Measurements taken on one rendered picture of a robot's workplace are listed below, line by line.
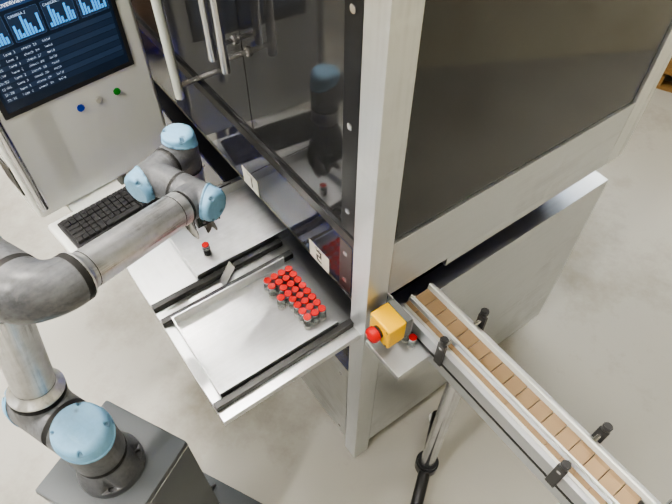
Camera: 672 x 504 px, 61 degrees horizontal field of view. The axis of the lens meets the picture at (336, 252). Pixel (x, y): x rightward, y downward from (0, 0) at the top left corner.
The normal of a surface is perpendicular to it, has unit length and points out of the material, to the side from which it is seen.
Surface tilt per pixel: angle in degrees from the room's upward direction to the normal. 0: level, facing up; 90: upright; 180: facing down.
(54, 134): 90
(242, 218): 0
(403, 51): 90
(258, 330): 0
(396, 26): 90
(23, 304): 61
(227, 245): 0
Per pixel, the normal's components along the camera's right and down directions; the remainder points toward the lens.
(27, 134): 0.69, 0.56
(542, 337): 0.00, -0.63
